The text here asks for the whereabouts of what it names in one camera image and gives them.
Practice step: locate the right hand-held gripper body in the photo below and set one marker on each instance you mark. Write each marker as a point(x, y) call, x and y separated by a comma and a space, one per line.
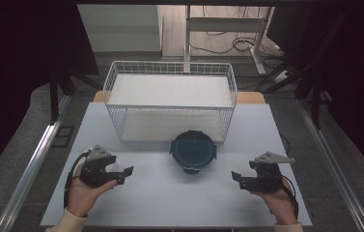
point(268, 177)

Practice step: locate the person's right hand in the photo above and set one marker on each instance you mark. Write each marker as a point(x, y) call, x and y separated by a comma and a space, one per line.
point(281, 206)

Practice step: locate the white cabinet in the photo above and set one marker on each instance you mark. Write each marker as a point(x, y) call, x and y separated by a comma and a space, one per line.
point(121, 29)

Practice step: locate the wooden table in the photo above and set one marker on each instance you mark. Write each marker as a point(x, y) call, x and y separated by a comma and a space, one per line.
point(250, 97)

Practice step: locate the white metal desk frame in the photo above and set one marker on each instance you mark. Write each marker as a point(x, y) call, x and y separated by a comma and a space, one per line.
point(224, 24)

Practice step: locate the round container dark blue lid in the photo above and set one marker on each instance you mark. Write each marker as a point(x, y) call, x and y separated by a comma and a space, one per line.
point(193, 150)

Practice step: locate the dark curtain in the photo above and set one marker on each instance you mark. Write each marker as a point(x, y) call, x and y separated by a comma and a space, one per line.
point(359, 80)
point(18, 64)

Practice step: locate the person's left hand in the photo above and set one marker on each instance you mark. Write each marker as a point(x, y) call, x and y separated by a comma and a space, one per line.
point(81, 198)

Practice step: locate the black floor bracket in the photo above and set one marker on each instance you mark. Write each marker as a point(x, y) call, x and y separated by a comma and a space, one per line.
point(63, 137)

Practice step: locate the aluminium rail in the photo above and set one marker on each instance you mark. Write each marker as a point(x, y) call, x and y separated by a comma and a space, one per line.
point(31, 164)
point(334, 161)

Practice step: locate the black metal stand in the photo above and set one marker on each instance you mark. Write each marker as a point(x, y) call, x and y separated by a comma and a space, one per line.
point(315, 100)
point(54, 100)

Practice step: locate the white power strip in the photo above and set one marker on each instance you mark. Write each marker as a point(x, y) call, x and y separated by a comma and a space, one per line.
point(282, 76)

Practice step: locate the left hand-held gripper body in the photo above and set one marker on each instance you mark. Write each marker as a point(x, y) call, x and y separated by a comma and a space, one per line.
point(94, 170)

